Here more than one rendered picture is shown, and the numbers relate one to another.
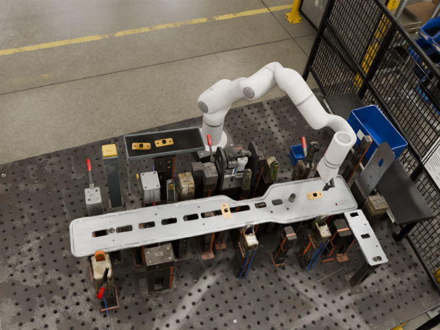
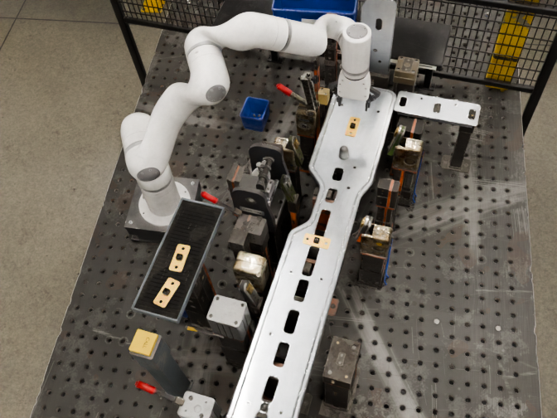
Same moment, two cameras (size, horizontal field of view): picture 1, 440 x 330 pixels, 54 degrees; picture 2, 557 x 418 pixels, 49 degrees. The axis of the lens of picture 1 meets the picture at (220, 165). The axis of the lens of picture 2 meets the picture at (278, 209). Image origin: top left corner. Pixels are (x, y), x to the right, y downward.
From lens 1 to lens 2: 0.81 m
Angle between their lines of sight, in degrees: 25
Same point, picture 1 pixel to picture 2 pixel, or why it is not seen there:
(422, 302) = (510, 111)
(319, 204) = (368, 129)
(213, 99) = (154, 152)
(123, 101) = not seen: outside the picture
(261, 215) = (346, 202)
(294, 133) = not seen: hidden behind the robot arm
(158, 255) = (342, 361)
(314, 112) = (309, 36)
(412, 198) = (417, 31)
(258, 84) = (217, 71)
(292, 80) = (257, 25)
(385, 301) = (491, 145)
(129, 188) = not seen: hidden behind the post
